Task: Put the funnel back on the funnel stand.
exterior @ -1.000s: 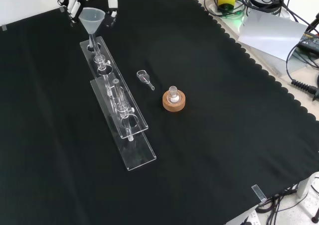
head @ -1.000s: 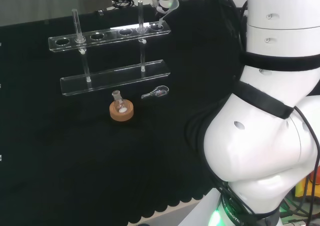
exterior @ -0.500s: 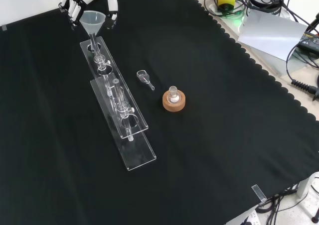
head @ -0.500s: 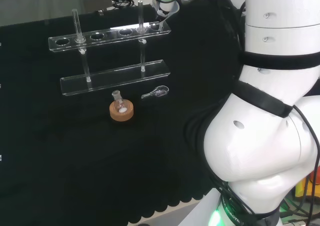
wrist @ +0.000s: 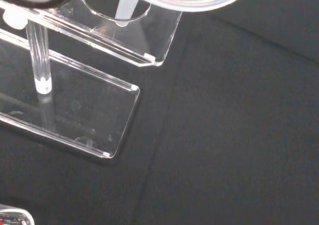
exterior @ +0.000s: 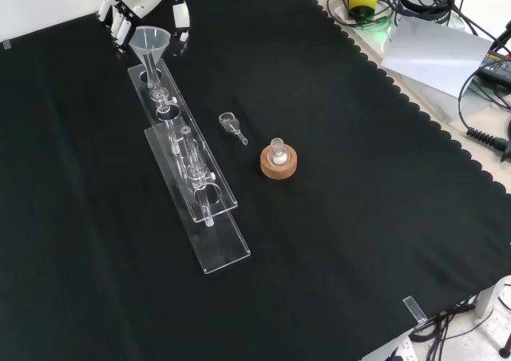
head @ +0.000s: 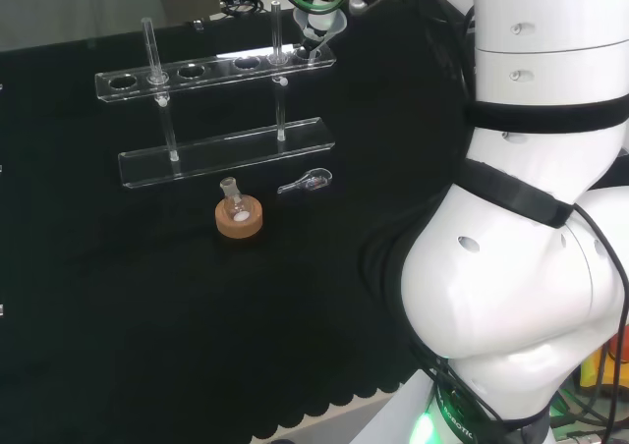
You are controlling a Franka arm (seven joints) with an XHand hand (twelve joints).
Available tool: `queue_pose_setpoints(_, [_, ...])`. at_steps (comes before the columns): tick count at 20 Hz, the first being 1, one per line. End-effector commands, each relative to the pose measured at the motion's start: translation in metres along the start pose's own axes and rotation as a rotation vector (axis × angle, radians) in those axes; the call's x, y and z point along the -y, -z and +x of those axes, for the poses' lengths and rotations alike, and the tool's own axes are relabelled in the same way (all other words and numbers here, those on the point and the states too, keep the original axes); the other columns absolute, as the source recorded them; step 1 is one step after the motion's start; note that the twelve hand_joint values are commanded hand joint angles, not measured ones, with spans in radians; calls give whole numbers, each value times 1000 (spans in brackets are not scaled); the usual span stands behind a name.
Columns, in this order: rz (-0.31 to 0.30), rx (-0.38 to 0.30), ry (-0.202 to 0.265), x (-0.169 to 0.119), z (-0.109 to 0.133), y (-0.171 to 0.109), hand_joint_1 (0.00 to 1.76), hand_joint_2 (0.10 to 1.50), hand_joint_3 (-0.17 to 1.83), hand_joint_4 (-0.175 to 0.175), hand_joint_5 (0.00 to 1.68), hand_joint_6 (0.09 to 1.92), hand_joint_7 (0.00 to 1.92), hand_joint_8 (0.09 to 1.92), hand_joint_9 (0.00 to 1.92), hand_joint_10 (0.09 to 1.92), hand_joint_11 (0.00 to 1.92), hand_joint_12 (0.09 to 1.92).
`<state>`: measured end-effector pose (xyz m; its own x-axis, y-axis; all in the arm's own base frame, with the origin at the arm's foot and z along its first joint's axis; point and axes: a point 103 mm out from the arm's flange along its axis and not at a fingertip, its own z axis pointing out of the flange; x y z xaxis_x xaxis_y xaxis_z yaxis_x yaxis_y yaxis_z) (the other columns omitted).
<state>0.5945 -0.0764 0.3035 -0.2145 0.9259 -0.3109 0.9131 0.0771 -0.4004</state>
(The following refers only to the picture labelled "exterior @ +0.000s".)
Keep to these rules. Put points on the clear plastic funnel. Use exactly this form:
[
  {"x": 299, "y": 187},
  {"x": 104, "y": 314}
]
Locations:
[{"x": 149, "y": 41}]

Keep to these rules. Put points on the white power strip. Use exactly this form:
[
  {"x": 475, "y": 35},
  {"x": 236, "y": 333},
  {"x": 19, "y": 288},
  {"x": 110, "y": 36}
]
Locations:
[{"x": 405, "y": 351}]

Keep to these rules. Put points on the black power adapter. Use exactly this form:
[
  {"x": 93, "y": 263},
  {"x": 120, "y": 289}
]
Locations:
[{"x": 497, "y": 63}]

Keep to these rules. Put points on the clear acrylic funnel stand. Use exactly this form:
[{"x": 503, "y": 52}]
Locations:
[{"x": 223, "y": 253}]

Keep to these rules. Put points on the glass round-bottom flask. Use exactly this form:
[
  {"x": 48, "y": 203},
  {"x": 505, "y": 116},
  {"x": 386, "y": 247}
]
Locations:
[{"x": 276, "y": 147}]

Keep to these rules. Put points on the grey tape strip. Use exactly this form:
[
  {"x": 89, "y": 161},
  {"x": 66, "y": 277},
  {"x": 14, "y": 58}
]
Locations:
[{"x": 6, "y": 44}]

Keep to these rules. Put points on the black tripod foot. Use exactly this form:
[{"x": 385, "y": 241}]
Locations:
[{"x": 505, "y": 350}]

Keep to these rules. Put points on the black bench cloth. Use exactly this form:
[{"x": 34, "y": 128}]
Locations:
[{"x": 339, "y": 237}]

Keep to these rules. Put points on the white table leg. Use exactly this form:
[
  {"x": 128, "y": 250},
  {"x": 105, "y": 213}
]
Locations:
[{"x": 485, "y": 301}]

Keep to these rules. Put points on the pale grey board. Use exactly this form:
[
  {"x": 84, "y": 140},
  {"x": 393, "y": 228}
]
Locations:
[{"x": 431, "y": 53}]

